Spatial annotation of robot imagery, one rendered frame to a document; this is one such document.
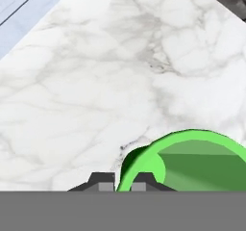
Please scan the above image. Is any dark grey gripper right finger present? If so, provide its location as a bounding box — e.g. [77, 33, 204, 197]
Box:
[131, 171, 178, 193]

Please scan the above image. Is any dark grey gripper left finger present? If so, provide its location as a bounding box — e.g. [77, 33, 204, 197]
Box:
[67, 171, 116, 193]

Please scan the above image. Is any green cup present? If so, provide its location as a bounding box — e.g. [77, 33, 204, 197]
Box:
[115, 128, 246, 193]

